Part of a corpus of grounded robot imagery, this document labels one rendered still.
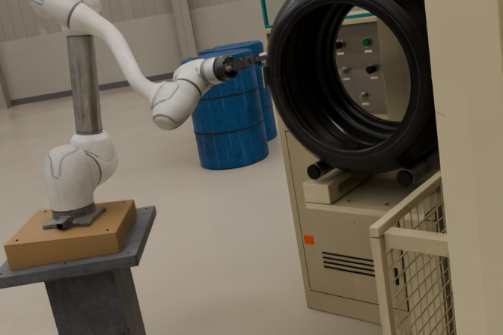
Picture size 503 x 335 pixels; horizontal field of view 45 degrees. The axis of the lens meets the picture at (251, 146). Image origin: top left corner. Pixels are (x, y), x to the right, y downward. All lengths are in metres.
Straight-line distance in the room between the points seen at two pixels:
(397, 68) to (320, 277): 1.14
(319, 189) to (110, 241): 0.77
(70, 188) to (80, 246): 0.22
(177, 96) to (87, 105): 0.54
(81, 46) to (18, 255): 0.78
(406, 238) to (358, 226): 1.45
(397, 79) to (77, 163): 1.14
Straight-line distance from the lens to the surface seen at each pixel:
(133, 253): 2.11
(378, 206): 1.71
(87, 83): 2.37
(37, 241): 2.20
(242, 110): 5.14
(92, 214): 2.30
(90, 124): 2.40
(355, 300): 2.71
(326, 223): 2.60
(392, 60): 1.95
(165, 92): 1.95
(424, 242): 1.06
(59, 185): 2.24
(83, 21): 2.17
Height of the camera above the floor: 1.42
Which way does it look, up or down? 14 degrees down
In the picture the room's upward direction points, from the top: 10 degrees counter-clockwise
